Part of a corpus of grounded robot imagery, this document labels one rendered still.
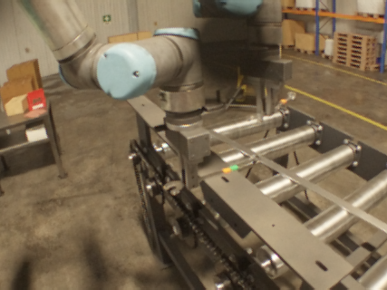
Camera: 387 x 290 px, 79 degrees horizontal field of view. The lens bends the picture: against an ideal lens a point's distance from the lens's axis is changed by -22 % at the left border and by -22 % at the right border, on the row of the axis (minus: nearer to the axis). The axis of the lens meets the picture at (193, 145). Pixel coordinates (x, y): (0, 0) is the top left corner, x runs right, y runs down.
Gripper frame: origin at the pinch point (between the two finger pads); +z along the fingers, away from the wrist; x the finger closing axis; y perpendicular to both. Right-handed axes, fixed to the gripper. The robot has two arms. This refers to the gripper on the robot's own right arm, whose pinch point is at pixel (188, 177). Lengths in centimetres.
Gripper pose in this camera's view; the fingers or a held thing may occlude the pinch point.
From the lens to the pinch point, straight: 68.2
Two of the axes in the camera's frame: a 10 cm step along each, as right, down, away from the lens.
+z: 0.6, 8.9, 4.5
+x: 4.4, 3.8, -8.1
